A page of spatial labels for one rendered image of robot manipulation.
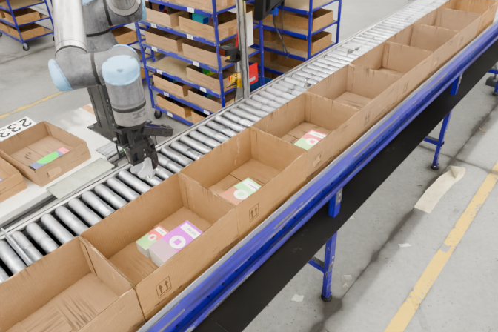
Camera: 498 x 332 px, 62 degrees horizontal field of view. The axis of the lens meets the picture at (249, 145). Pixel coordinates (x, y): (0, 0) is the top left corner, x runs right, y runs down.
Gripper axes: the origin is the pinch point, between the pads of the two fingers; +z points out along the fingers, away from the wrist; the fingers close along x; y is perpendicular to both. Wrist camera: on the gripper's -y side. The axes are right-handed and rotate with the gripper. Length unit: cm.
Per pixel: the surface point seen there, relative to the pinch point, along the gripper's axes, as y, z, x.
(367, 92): -133, 25, 6
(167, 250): 5.2, 23.5, 8.2
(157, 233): 1.3, 25.8, -2.5
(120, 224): 9.5, 20.2, -10.1
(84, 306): 31.8, 30.5, -0.3
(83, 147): -18, 35, -86
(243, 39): -114, 5, -63
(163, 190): -9.0, 17.3, -9.6
